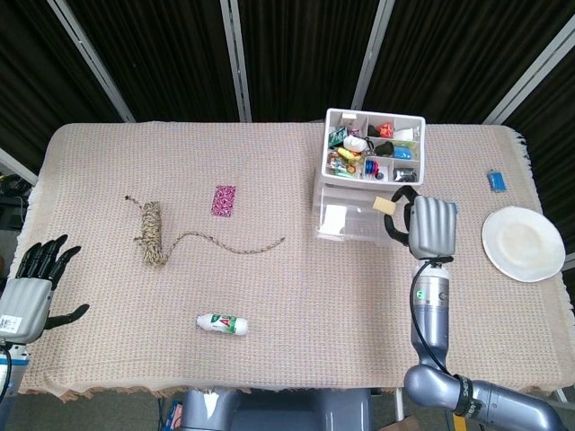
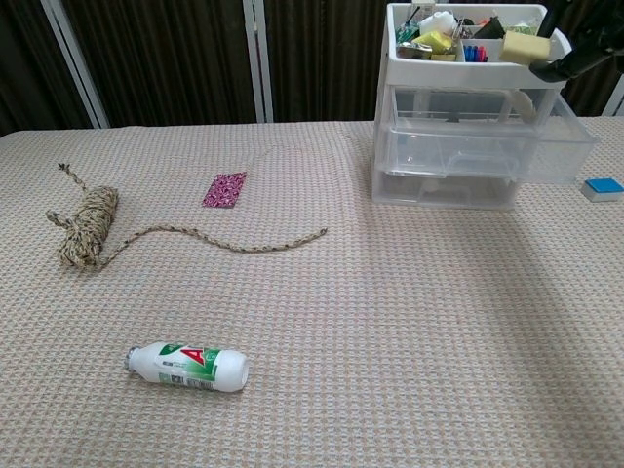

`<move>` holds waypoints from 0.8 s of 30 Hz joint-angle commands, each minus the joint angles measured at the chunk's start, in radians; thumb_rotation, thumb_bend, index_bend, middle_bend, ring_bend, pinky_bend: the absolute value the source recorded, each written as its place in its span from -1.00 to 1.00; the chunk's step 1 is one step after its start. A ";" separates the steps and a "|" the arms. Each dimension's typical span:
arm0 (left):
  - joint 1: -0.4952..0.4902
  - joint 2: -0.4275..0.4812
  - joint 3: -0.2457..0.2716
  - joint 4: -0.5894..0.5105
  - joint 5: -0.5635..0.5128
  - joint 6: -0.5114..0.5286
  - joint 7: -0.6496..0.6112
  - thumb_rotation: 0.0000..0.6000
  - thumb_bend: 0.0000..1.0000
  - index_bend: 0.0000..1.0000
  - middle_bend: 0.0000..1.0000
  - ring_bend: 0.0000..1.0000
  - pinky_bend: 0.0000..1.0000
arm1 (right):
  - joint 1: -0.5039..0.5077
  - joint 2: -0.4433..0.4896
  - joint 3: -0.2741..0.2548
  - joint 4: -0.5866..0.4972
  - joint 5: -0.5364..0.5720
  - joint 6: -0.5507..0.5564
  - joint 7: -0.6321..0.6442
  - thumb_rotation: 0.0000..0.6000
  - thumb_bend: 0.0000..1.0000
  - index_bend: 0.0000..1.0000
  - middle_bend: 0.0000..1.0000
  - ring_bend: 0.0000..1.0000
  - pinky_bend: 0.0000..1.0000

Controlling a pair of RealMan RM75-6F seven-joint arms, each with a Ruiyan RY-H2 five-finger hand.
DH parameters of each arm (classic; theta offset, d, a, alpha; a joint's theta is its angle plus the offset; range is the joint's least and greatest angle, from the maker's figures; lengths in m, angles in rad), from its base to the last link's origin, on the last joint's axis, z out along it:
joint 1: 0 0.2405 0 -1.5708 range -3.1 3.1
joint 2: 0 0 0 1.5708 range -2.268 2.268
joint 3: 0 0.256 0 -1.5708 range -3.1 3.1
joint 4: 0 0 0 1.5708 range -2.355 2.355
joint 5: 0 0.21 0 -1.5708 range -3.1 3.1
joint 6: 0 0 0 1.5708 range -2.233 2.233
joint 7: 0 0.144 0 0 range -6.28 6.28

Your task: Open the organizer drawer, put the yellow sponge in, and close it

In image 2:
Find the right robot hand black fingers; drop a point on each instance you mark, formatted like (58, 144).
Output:
(585, 53)

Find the yellow sponge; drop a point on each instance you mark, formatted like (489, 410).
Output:
(524, 48)

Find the black pouch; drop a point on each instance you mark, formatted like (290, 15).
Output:
(490, 29)

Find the blue and red clips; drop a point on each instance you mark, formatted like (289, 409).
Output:
(474, 53)

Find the blue square sponge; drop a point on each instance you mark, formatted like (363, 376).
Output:
(603, 187)

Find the yellow packet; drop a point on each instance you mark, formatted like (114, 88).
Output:
(435, 41)

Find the green mint packet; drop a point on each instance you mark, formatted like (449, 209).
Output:
(405, 33)

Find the pink patterned card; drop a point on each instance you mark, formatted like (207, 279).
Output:
(224, 190)

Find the beige woven tablecloth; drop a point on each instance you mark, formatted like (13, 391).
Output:
(292, 317)

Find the white bottle green label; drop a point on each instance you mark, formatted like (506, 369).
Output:
(195, 366)

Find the braided twine bundle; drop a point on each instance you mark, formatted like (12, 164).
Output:
(88, 229)

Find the grey metal frame post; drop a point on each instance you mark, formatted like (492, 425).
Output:
(73, 63)
(258, 61)
(615, 97)

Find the white drawer organizer with items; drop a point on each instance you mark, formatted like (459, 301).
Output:
(439, 73)

